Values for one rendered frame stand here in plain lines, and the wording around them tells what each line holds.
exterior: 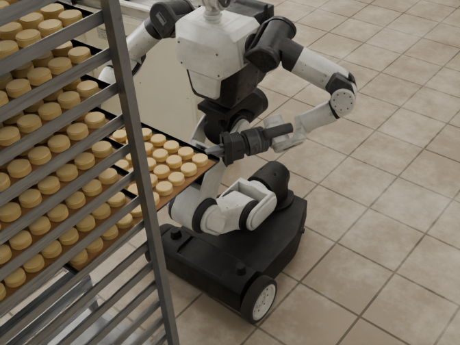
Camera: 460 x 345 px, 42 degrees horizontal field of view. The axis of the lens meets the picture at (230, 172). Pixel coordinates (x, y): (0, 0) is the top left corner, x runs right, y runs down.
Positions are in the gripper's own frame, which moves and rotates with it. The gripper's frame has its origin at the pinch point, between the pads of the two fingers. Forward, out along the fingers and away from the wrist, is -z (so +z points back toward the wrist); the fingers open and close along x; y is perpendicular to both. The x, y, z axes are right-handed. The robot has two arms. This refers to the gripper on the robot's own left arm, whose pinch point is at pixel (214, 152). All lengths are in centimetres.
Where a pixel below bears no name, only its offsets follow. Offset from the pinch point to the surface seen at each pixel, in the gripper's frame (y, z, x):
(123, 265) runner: 28.4, -39.0, -8.2
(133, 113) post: 25, -28, 39
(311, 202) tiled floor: -47, 65, -86
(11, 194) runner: 40, -59, 36
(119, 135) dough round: -20.4, -26.6, 1.6
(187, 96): -94, 19, -38
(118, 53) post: 26, -29, 55
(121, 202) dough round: 22.4, -35.2, 9.7
